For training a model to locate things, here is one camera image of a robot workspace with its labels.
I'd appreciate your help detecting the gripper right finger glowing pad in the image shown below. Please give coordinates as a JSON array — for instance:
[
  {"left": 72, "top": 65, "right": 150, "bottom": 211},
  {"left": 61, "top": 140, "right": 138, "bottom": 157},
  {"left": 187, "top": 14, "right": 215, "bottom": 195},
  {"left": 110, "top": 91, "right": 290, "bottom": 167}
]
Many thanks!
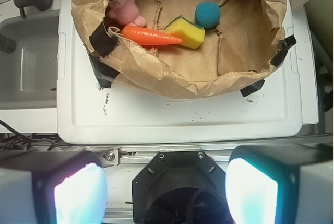
[{"left": 225, "top": 144, "right": 333, "bottom": 223}]

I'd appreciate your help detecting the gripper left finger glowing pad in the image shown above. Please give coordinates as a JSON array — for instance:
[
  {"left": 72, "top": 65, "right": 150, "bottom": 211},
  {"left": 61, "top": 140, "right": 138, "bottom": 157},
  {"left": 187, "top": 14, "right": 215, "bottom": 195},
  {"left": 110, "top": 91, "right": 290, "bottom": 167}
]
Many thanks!
[{"left": 1, "top": 151, "right": 108, "bottom": 223}]

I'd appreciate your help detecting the yellow and green sponge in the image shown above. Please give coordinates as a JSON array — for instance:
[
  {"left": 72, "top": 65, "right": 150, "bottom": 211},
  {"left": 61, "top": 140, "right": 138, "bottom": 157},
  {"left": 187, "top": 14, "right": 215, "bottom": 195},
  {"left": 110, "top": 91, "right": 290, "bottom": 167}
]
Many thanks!
[{"left": 164, "top": 16, "right": 206, "bottom": 49}]

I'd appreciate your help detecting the grey toy sink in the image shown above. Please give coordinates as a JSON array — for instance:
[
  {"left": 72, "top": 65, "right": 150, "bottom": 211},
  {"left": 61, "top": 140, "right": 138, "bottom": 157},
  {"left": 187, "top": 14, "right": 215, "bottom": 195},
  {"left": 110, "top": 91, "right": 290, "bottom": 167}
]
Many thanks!
[{"left": 1, "top": 10, "right": 59, "bottom": 110}]

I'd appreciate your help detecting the crumpled brown paper bag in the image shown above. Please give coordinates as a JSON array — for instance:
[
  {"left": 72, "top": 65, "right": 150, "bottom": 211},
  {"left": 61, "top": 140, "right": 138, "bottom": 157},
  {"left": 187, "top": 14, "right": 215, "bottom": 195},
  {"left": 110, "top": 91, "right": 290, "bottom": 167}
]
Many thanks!
[{"left": 71, "top": 0, "right": 289, "bottom": 99}]

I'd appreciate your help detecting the orange plastic carrot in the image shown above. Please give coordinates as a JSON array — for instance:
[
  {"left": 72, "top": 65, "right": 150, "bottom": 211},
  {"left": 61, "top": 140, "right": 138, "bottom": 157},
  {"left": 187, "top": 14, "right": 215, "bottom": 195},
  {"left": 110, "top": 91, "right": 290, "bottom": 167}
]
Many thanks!
[{"left": 121, "top": 26, "right": 183, "bottom": 46}]

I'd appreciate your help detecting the blue foam ball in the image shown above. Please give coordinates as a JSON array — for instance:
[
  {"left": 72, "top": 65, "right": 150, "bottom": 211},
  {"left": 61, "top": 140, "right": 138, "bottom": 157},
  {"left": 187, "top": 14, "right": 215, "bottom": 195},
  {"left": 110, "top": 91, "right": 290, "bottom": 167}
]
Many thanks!
[{"left": 194, "top": 2, "right": 221, "bottom": 29}]

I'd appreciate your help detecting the pink plush bunny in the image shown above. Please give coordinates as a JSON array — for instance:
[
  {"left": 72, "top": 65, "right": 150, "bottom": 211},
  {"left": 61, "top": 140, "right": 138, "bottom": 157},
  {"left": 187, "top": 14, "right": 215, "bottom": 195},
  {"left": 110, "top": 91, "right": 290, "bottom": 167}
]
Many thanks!
[{"left": 106, "top": 0, "right": 146, "bottom": 27}]

